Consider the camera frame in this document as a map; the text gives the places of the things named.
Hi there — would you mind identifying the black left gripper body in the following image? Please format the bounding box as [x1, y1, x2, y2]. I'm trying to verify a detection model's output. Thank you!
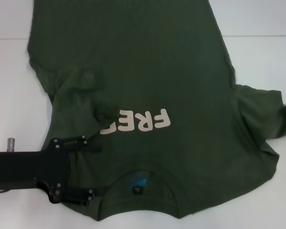
[0, 139, 70, 205]

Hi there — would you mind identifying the dark green FREE! shirt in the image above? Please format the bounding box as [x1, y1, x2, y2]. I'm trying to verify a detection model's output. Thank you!
[26, 0, 286, 213]

